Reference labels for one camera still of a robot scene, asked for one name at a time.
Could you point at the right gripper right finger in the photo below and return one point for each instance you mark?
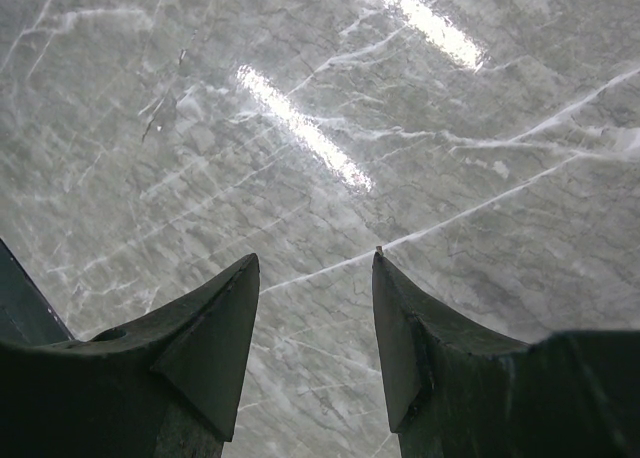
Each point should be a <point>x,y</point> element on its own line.
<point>454,388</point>

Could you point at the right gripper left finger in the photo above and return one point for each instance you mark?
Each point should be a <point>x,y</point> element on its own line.
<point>167,384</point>

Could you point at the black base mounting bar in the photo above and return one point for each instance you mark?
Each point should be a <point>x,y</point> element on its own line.
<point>27,317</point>

